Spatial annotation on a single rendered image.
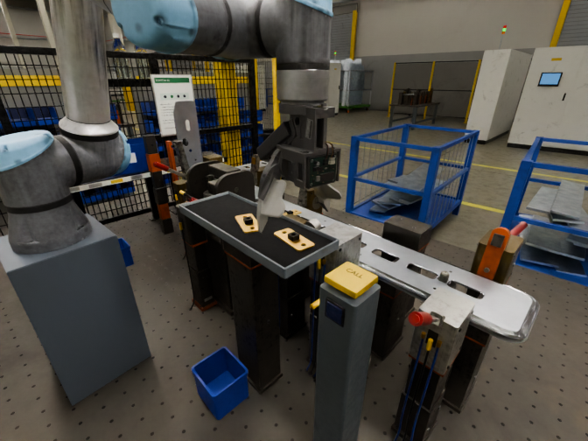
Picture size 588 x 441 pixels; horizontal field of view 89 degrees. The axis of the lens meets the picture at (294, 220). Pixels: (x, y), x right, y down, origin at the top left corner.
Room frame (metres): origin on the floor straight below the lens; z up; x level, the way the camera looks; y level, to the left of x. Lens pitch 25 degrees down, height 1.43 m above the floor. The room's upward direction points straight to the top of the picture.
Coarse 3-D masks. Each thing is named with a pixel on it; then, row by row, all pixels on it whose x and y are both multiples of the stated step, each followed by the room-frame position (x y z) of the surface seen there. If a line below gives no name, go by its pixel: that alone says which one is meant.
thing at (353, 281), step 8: (344, 264) 0.41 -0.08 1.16; (352, 264) 0.41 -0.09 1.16; (336, 272) 0.39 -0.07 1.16; (344, 272) 0.39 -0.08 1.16; (352, 272) 0.39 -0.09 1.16; (360, 272) 0.39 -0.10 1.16; (368, 272) 0.39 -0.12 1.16; (328, 280) 0.37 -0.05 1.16; (336, 280) 0.37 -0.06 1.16; (344, 280) 0.37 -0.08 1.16; (352, 280) 0.37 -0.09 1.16; (360, 280) 0.37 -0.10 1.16; (368, 280) 0.37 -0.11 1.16; (376, 280) 0.38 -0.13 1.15; (336, 288) 0.36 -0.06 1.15; (344, 288) 0.35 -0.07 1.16; (352, 288) 0.35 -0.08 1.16; (360, 288) 0.35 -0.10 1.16; (368, 288) 0.36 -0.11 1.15; (352, 296) 0.34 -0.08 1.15
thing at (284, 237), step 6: (288, 228) 0.53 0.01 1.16; (276, 234) 0.51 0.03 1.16; (282, 234) 0.51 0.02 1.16; (288, 234) 0.49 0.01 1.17; (294, 234) 0.50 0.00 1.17; (282, 240) 0.49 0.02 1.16; (288, 240) 0.49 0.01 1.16; (294, 240) 0.48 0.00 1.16; (300, 240) 0.49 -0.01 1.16; (306, 240) 0.49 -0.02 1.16; (294, 246) 0.46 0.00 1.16; (300, 246) 0.46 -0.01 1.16; (306, 246) 0.46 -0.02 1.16; (312, 246) 0.47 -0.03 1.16
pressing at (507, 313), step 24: (312, 216) 0.95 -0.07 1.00; (384, 240) 0.78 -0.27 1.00; (360, 264) 0.65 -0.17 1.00; (384, 264) 0.65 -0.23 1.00; (408, 264) 0.65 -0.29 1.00; (432, 264) 0.65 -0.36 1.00; (408, 288) 0.55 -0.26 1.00; (432, 288) 0.55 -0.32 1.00; (480, 288) 0.55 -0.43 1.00; (504, 288) 0.55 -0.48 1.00; (480, 312) 0.47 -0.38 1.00; (504, 312) 0.47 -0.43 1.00; (528, 312) 0.48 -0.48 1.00; (504, 336) 0.41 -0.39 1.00
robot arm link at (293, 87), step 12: (276, 72) 0.46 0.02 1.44; (288, 72) 0.44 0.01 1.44; (300, 72) 0.44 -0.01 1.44; (312, 72) 0.44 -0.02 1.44; (324, 72) 0.45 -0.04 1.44; (276, 84) 0.47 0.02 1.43; (288, 84) 0.44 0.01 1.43; (300, 84) 0.44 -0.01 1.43; (312, 84) 0.44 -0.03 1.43; (324, 84) 0.45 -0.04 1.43; (276, 96) 0.47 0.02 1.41; (288, 96) 0.44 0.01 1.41; (300, 96) 0.44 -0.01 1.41; (312, 96) 0.44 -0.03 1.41; (324, 96) 0.45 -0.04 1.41
